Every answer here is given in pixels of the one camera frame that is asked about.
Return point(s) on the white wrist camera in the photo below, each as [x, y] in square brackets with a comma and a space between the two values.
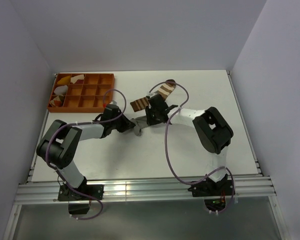
[151, 94]
[113, 102]

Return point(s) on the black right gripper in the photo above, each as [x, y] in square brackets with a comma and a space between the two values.
[149, 109]

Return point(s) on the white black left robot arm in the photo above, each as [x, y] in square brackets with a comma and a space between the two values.
[59, 144]

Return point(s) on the grey sock with black stripes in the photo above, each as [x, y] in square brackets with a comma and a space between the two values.
[140, 123]

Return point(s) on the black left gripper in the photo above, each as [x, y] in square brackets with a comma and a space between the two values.
[126, 124]

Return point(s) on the brown striped sock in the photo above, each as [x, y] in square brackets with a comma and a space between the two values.
[164, 90]

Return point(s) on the orange wooden compartment tray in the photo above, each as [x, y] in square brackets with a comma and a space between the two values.
[89, 97]

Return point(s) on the aluminium table edge rail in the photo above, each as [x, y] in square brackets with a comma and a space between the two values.
[229, 74]

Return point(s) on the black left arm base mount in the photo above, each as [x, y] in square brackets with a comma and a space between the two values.
[79, 204]

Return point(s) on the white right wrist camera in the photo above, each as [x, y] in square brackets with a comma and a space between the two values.
[151, 94]

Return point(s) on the orange white rolled sock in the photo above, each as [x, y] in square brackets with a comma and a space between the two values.
[57, 101]

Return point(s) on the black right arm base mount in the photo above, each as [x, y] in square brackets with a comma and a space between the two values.
[214, 193]

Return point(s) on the aluminium front frame rail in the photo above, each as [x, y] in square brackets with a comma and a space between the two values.
[159, 189]

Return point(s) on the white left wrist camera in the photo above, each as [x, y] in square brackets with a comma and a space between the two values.
[113, 102]

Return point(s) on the yellow rolled sock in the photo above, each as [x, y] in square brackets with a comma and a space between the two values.
[64, 80]

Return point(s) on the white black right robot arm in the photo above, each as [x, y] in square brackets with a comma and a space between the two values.
[213, 131]

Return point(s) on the white maroon rolled sock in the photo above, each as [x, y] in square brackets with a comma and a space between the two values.
[77, 79]

